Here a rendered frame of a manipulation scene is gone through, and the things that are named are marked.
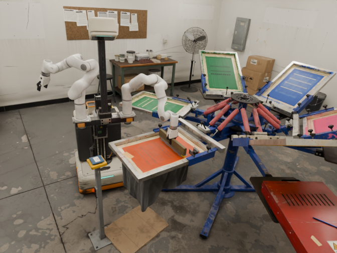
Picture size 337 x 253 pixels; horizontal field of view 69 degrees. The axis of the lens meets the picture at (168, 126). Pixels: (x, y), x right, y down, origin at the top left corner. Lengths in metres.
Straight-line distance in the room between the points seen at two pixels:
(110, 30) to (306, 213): 1.86
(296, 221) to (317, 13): 4.90
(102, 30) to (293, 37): 4.84
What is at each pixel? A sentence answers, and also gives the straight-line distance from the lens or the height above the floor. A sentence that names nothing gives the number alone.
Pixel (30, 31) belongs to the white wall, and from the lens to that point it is 5.43.
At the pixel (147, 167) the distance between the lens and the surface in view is 2.04.
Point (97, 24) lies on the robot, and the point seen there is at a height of 1.98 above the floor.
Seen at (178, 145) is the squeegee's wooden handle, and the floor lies 1.04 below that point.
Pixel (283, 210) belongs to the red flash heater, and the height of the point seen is 1.10.
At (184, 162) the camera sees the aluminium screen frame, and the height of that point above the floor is 0.99.
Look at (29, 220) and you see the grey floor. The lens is 3.14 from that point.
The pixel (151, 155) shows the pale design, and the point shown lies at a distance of 2.19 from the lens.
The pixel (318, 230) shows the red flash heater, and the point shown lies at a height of 1.10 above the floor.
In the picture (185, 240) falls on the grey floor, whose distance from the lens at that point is 2.79.
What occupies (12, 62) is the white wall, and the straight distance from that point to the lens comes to 5.50.
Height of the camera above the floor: 2.20
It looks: 28 degrees down
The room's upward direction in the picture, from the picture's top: 5 degrees clockwise
